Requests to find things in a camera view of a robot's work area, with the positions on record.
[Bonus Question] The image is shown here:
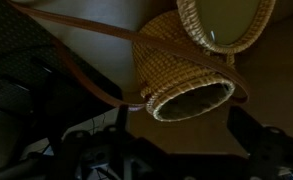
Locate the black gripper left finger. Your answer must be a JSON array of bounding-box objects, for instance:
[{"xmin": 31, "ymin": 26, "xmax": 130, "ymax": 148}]
[{"xmin": 115, "ymin": 105, "xmax": 129, "ymax": 131}]

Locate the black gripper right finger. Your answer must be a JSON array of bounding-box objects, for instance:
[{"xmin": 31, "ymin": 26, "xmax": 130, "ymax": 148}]
[{"xmin": 227, "ymin": 106, "xmax": 293, "ymax": 180}]

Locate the woven basket bag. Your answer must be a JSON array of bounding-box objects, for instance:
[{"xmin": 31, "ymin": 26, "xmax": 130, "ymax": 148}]
[{"xmin": 7, "ymin": 0, "xmax": 276, "ymax": 122}]

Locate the brown leather couch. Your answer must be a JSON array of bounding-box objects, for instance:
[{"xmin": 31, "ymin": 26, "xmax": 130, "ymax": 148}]
[{"xmin": 29, "ymin": 0, "xmax": 293, "ymax": 158}]

